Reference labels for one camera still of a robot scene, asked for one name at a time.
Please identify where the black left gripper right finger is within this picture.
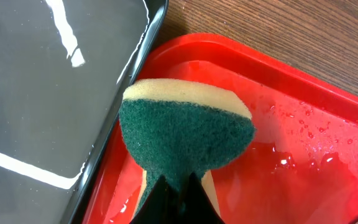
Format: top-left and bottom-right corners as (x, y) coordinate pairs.
(180, 173), (224, 224)

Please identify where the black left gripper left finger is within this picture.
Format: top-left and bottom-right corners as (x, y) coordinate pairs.
(130, 175), (178, 224)

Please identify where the green and yellow sponge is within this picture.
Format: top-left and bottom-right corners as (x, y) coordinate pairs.
(119, 78), (255, 212)

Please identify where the red plastic tray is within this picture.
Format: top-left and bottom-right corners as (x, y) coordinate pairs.
(81, 32), (358, 224)

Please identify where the black water tray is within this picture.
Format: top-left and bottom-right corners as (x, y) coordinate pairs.
(0, 0), (168, 223)

